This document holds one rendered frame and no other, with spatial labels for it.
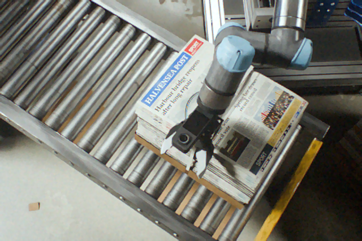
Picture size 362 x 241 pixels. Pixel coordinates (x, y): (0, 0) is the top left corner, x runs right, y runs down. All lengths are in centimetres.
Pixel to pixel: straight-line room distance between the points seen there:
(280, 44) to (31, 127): 82
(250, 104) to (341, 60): 119
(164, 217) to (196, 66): 45
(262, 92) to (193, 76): 19
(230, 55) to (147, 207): 60
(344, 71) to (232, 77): 139
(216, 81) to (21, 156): 153
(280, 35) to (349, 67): 129
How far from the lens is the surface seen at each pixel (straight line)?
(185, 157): 126
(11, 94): 158
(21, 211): 228
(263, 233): 136
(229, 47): 94
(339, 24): 209
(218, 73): 96
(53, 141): 146
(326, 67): 229
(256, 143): 117
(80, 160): 143
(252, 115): 121
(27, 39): 164
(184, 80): 122
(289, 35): 106
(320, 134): 150
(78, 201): 223
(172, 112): 117
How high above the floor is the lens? 215
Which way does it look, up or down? 69 degrees down
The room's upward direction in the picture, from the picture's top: 3 degrees clockwise
